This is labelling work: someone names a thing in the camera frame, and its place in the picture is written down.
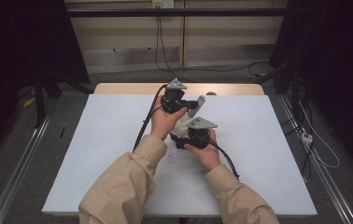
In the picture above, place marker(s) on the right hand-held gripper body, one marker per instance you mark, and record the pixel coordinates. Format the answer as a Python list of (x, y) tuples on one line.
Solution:
[(199, 133)]

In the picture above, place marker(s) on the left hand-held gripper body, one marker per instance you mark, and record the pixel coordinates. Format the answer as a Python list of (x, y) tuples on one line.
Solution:
[(173, 99)]

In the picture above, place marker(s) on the clear jar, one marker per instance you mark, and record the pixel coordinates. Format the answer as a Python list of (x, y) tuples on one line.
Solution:
[(182, 126)]

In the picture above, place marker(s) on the person's left hand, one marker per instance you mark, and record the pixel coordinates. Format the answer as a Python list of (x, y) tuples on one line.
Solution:
[(163, 123)]

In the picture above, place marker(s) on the person's right hand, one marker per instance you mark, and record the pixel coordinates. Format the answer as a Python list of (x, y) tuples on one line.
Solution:
[(208, 155)]

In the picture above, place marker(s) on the wooden table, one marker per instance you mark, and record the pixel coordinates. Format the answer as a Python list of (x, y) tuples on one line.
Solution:
[(128, 88)]

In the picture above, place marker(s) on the white table board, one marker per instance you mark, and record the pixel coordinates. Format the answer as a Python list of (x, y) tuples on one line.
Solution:
[(103, 124)]

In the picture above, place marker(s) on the black horizontal bar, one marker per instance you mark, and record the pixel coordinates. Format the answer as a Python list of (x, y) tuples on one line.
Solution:
[(118, 13)]

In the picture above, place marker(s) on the black stand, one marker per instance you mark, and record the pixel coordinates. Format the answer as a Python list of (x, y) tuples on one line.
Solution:
[(39, 99), (294, 90)]

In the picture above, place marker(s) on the white power strip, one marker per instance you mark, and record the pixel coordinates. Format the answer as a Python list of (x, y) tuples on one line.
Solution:
[(307, 138)]

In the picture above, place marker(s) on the small black floor object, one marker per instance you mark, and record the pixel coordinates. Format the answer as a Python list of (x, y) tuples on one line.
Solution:
[(62, 132)]

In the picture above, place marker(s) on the yellow floor tape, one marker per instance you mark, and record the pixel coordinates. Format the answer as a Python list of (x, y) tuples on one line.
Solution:
[(29, 101)]

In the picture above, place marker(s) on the dark curtain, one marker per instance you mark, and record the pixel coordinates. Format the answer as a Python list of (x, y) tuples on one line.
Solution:
[(16, 46), (336, 62)]

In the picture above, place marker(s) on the white wall socket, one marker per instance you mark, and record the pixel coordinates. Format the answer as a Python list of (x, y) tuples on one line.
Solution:
[(162, 3)]

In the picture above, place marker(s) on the aluminium floor rail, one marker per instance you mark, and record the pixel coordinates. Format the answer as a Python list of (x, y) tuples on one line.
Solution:
[(19, 168), (327, 183)]

